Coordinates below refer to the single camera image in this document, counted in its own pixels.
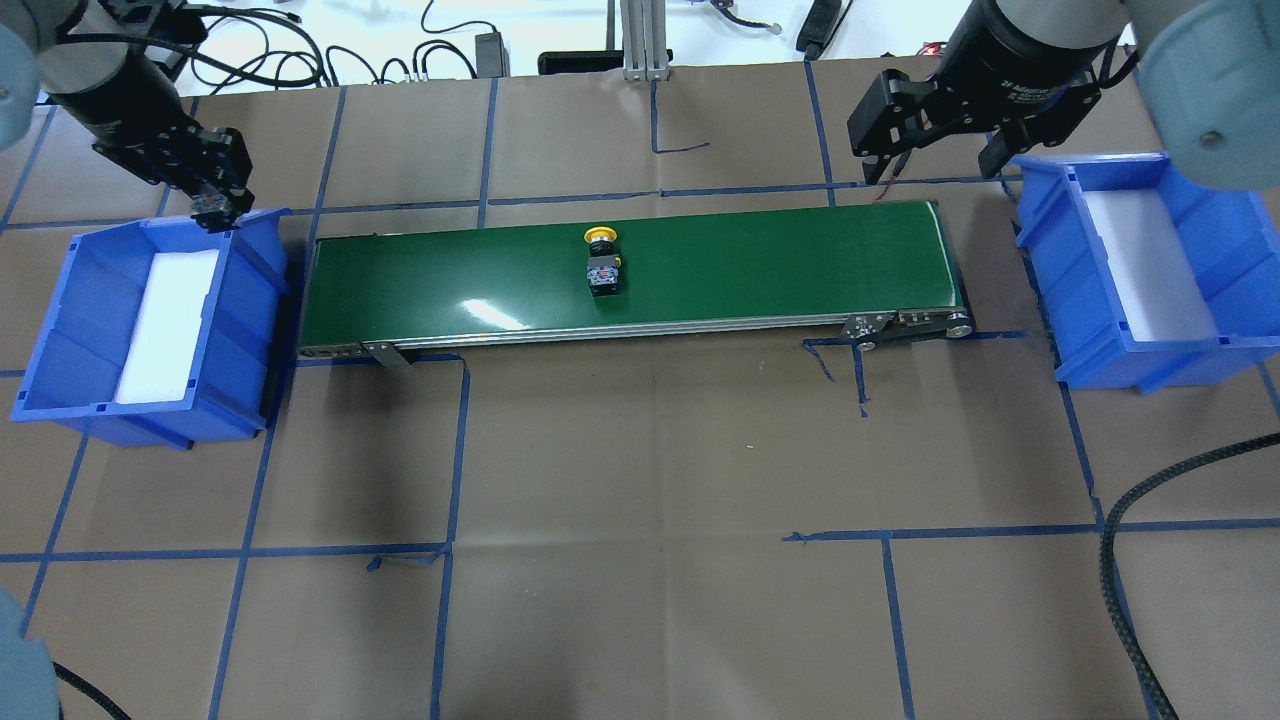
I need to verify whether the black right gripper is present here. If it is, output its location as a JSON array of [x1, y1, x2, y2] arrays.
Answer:
[[847, 1, 1126, 184]]

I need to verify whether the yellow push button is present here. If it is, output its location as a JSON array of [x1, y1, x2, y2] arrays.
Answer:
[[584, 225, 622, 297]]

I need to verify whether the aluminium frame post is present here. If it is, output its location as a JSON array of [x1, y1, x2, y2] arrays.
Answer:
[[616, 0, 671, 82]]

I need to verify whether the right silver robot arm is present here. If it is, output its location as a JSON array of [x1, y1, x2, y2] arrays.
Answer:
[[847, 1, 1279, 192]]

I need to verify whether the green conveyor belt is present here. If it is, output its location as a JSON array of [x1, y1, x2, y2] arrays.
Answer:
[[298, 201, 977, 365]]

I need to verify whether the white foam pad right bin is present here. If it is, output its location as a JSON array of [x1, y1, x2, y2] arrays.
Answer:
[[1083, 188, 1219, 342]]

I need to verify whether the white foam pad bin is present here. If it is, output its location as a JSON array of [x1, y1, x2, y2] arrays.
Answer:
[[113, 249, 220, 404], [1083, 188, 1219, 342]]

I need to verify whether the blue bin left side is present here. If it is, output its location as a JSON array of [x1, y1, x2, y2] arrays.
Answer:
[[12, 208, 291, 450]]

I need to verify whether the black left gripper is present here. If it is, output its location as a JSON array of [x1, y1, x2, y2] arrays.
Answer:
[[92, 91, 256, 233]]

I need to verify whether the braided black cable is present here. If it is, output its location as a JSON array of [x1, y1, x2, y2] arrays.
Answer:
[[1098, 432, 1280, 720]]

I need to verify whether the blue bin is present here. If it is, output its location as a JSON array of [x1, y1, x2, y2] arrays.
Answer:
[[1016, 152, 1279, 393], [12, 208, 291, 450]]

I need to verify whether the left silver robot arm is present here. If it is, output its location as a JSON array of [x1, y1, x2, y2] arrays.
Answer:
[[1, 1, 253, 232]]

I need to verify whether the blue bin right side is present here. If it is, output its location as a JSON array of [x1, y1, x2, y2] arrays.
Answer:
[[1016, 152, 1279, 393]]

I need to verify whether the white foam pad left bin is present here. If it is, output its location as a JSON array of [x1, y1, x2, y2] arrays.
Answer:
[[113, 249, 220, 404]]

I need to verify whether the black power adapter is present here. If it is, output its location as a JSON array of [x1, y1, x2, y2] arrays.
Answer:
[[474, 31, 511, 78]]

